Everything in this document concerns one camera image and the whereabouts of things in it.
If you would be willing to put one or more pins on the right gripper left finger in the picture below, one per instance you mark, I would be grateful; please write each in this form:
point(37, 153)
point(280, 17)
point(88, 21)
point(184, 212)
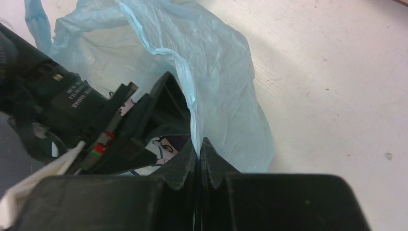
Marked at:
point(161, 201)

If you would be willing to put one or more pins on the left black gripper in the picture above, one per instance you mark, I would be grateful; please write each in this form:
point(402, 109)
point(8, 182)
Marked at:
point(51, 104)

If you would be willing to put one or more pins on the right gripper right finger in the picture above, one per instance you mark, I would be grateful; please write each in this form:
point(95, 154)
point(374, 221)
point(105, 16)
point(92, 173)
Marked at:
point(235, 201)

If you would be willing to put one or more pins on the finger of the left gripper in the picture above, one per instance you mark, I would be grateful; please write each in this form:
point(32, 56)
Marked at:
point(164, 110)

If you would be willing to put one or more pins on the blue plastic grocery bag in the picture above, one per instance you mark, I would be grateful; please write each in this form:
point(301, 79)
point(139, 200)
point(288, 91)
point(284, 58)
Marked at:
point(109, 42)

